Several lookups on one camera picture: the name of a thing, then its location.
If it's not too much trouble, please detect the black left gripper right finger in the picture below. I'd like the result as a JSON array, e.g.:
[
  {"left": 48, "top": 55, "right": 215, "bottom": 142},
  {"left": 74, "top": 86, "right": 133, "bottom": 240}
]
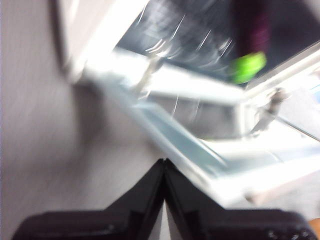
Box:
[{"left": 165, "top": 158, "right": 315, "bottom": 240}]

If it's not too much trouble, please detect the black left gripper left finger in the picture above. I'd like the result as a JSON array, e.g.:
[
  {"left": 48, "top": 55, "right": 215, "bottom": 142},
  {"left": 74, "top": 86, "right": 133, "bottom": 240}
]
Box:
[{"left": 11, "top": 158, "right": 166, "bottom": 240}]

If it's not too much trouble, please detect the purple eggplant green stem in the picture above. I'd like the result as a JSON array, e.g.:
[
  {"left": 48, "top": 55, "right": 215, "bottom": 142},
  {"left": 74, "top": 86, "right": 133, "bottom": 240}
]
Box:
[{"left": 228, "top": 0, "right": 272, "bottom": 85}]

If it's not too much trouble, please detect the wire oven rack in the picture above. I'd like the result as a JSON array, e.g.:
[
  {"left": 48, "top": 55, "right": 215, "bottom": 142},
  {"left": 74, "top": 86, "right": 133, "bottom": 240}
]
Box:
[{"left": 139, "top": 13, "right": 237, "bottom": 68}]

